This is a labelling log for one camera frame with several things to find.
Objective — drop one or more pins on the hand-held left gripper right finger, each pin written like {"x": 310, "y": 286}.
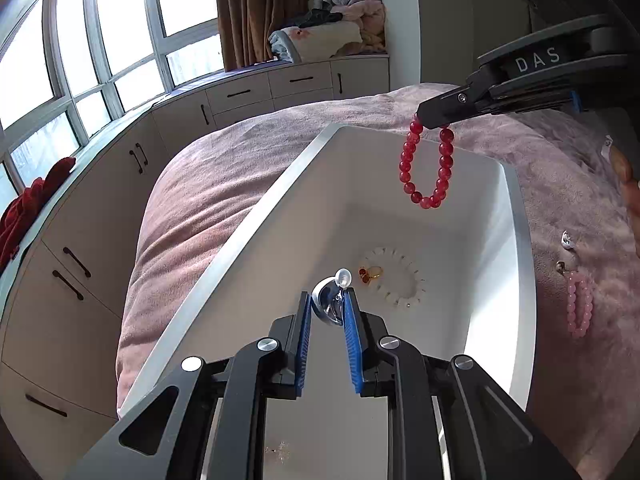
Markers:
{"x": 352, "y": 347}

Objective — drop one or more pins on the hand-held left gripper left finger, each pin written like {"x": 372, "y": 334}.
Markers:
{"x": 303, "y": 345}

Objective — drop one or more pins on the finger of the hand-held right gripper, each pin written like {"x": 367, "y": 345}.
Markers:
{"x": 445, "y": 107}

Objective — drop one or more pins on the white rectangular box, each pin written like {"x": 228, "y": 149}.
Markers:
{"x": 480, "y": 260}

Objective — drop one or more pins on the pink folded blanket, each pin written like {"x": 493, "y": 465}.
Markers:
{"x": 370, "y": 25}

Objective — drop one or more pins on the white floral quilt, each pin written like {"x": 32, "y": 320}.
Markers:
{"x": 320, "y": 40}

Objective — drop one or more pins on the dark clothes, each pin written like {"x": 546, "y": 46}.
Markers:
{"x": 315, "y": 16}

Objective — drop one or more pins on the pink plush blanket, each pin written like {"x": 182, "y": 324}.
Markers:
{"x": 200, "y": 200}

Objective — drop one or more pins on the brown curtain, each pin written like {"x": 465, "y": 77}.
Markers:
{"x": 260, "y": 10}

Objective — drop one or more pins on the white window seat cabinet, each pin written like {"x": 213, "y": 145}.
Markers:
{"x": 100, "y": 220}

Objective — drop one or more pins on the red cloth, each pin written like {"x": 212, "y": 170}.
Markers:
{"x": 30, "y": 205}

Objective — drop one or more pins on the large white-framed window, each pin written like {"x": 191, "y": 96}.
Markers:
{"x": 100, "y": 45}

